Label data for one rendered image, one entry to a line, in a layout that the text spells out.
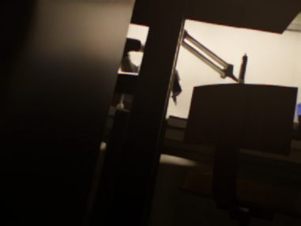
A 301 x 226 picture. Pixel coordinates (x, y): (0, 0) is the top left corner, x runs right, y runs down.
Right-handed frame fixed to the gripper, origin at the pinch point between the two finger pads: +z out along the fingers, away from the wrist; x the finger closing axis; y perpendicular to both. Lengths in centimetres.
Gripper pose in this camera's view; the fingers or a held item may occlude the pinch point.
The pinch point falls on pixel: (176, 105)
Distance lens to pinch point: 190.5
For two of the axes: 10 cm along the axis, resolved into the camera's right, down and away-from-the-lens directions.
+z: 2.7, 9.5, -1.6
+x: -0.9, 1.9, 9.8
